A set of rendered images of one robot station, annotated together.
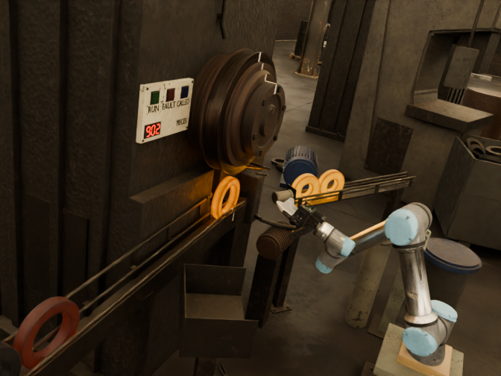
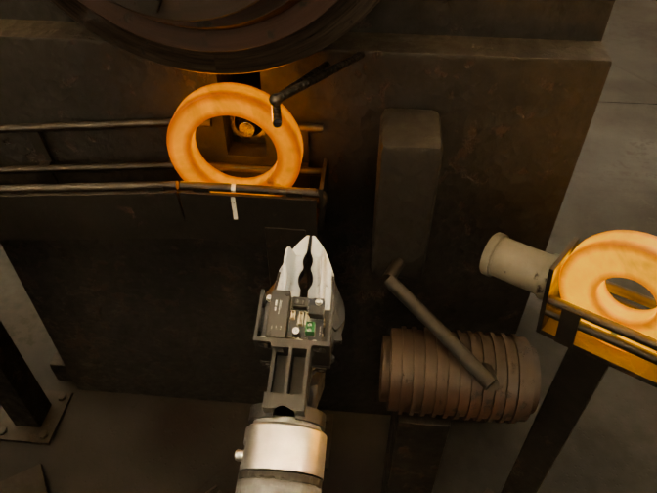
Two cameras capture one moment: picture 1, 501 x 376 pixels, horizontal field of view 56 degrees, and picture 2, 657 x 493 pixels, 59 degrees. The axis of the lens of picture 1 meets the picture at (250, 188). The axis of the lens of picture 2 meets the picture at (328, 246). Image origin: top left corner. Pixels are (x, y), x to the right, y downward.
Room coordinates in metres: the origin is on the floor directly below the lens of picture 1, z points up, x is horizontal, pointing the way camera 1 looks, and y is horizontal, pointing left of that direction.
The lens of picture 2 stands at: (1.68, -0.58, 1.19)
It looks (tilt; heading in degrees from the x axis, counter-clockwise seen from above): 43 degrees down; 72
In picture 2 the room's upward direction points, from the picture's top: straight up
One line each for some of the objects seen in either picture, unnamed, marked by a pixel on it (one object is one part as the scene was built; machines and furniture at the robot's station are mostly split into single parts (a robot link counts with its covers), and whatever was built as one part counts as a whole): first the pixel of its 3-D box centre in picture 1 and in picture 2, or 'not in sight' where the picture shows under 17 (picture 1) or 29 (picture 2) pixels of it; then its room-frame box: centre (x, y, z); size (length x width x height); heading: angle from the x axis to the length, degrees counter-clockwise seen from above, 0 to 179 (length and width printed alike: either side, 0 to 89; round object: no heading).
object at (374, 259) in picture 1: (367, 281); not in sight; (2.12, -0.69, 0.26); 0.12 x 0.12 x 0.52
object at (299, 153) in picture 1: (300, 166); not in sight; (3.99, -0.41, 0.17); 0.57 x 0.31 x 0.34; 177
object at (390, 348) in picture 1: (420, 362); not in sight; (1.54, -0.81, 0.28); 0.32 x 0.32 x 0.04; 68
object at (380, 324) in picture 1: (402, 282); not in sight; (2.10, -0.86, 0.31); 0.24 x 0.16 x 0.62; 157
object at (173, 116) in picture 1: (166, 109); not in sight; (1.48, 0.32, 1.15); 0.26 x 0.02 x 0.18; 157
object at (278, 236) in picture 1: (268, 274); (437, 441); (2.01, -0.17, 0.27); 0.22 x 0.13 x 0.53; 157
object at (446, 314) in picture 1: (437, 320); not in sight; (1.53, -0.81, 0.50); 0.13 x 0.12 x 0.14; 142
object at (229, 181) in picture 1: (226, 198); (236, 149); (1.76, 0.09, 0.75); 0.18 x 0.03 x 0.18; 158
